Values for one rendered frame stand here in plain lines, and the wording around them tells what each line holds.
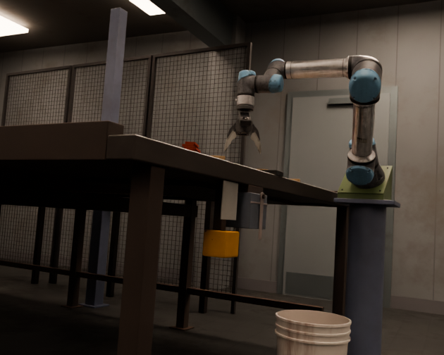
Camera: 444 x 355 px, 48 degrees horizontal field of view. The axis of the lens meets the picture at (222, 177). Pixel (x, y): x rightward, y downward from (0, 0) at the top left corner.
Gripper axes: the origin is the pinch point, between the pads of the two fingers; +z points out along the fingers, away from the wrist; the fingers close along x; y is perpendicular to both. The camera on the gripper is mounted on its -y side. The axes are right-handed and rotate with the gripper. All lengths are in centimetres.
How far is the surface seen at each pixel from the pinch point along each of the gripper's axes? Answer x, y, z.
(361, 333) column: -60, 23, 76
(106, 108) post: 104, 185, -54
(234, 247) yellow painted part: 3, -51, 37
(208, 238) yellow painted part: 11, -53, 34
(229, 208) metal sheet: 5, -50, 25
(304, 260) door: -82, 309, 66
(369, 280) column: -62, 23, 52
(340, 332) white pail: -40, -15, 68
